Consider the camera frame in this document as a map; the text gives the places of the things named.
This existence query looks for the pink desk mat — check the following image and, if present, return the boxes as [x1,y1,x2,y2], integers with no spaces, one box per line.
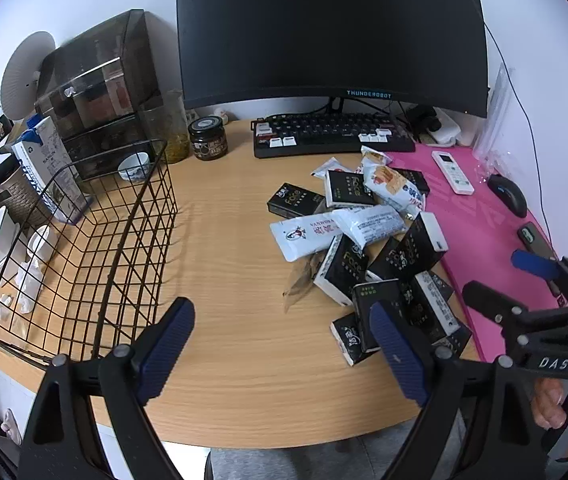
[389,142,568,363]

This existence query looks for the smartphone in olive case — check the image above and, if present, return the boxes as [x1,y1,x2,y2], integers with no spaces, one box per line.
[517,221,567,307]

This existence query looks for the white remote control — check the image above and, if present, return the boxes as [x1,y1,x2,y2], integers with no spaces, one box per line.
[432,151,475,196]

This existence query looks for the clear plastic wrapper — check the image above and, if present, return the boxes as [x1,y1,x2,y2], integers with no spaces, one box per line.
[284,255,325,313]

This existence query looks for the black wire basket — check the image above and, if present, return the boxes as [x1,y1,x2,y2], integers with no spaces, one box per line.
[0,139,179,368]

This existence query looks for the small white snack packet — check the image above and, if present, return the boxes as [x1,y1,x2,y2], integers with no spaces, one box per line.
[309,156,352,181]

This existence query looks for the white power strip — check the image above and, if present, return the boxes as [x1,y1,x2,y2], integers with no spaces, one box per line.
[423,110,462,147]

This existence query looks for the black curved computer monitor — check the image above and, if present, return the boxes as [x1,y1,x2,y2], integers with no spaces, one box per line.
[176,0,488,120]

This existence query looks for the smoky acrylic drawer organizer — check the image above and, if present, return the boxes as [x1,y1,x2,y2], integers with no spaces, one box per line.
[35,9,165,181]

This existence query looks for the white packet with blue text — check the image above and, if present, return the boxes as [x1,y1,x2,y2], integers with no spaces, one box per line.
[331,205,409,248]

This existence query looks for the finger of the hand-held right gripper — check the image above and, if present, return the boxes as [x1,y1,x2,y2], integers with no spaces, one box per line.
[462,280,568,356]
[510,248,568,303]

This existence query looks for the black mechanical keyboard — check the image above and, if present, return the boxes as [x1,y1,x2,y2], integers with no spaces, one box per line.
[251,112,416,159]

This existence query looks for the clear plastic bag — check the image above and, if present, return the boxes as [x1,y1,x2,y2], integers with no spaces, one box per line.
[472,62,517,181]

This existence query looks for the long white red-print packet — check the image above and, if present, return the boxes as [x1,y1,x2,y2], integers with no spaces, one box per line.
[270,212,337,262]

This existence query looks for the person's right hand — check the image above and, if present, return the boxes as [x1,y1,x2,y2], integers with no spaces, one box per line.
[532,378,568,430]

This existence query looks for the small cracker snack packet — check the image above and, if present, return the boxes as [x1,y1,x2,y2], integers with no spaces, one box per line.
[361,146,393,167]

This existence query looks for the blue and white carton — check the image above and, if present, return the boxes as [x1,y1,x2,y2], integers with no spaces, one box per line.
[11,116,94,225]

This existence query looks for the small white teacup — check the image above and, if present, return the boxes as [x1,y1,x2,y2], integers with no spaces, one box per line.
[117,152,151,182]

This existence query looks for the clear glass beaker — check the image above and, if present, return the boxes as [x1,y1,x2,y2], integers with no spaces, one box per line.
[140,91,189,164]

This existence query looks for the pile of black tissue packs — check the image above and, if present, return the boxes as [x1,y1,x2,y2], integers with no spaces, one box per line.
[267,169,473,367]

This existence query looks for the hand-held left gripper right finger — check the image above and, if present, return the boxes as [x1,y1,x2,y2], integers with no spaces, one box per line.
[369,301,549,480]

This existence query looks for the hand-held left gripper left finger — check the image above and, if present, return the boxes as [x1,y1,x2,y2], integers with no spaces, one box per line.
[18,296,196,480]

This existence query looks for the black power adapter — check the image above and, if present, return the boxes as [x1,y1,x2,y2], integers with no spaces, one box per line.
[406,106,439,133]

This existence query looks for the brown wicker holder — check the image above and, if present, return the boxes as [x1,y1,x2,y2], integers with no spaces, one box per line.
[0,160,50,228]

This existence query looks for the white round fan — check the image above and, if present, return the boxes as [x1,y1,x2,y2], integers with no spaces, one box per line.
[0,31,57,122]

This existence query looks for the large cracker snack packet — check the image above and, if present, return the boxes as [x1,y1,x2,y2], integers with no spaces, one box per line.
[364,164,425,218]

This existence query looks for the wooden desktop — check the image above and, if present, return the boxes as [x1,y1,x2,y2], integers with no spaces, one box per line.
[0,119,482,448]

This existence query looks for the black computer mouse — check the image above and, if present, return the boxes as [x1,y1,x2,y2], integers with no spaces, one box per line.
[487,174,528,218]

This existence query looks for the dark glass jar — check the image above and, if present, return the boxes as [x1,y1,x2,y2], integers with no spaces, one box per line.
[188,116,229,162]

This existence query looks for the white plastic holder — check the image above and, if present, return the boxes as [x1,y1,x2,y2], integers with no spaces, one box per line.
[16,225,56,313]

